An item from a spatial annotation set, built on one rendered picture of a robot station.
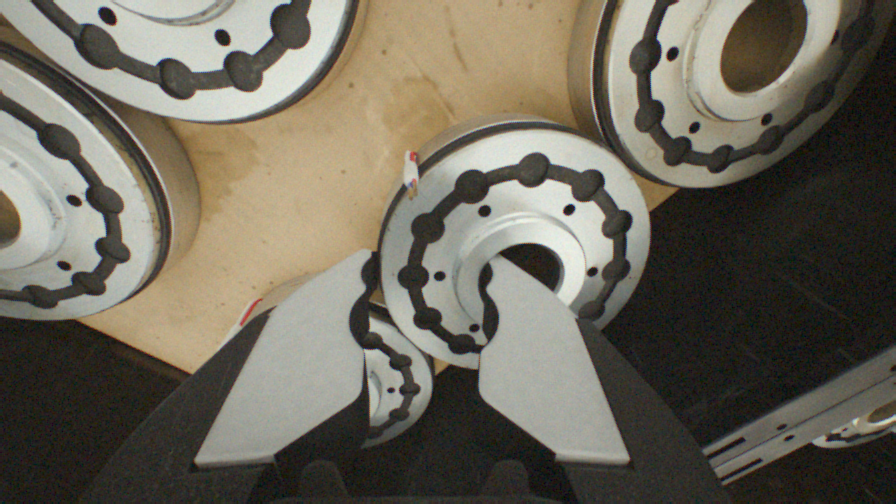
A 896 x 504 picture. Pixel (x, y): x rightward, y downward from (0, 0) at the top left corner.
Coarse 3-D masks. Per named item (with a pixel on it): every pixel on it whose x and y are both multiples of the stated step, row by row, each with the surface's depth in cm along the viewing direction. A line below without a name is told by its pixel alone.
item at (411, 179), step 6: (408, 156) 11; (414, 156) 12; (408, 162) 10; (414, 162) 11; (408, 168) 10; (414, 168) 10; (408, 174) 9; (414, 174) 9; (408, 180) 9; (414, 180) 9; (408, 186) 9; (414, 186) 9; (414, 192) 8
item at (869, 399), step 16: (880, 384) 10; (848, 400) 10; (864, 400) 10; (880, 400) 10; (816, 416) 10; (832, 416) 10; (848, 416) 10; (784, 432) 11; (800, 432) 11; (816, 432) 11; (752, 448) 11; (768, 448) 11; (784, 448) 11; (720, 464) 11; (736, 464) 11; (752, 464) 11; (720, 480) 12
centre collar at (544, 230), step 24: (504, 216) 11; (528, 216) 11; (552, 216) 11; (480, 240) 11; (504, 240) 11; (528, 240) 11; (552, 240) 11; (576, 240) 11; (456, 264) 12; (480, 264) 12; (576, 264) 12; (456, 288) 12; (480, 288) 12; (552, 288) 13; (576, 288) 12; (480, 312) 13
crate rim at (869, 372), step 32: (832, 352) 10; (864, 352) 9; (800, 384) 10; (832, 384) 9; (864, 384) 10; (736, 416) 10; (768, 416) 10; (800, 416) 10; (704, 448) 10; (736, 448) 11
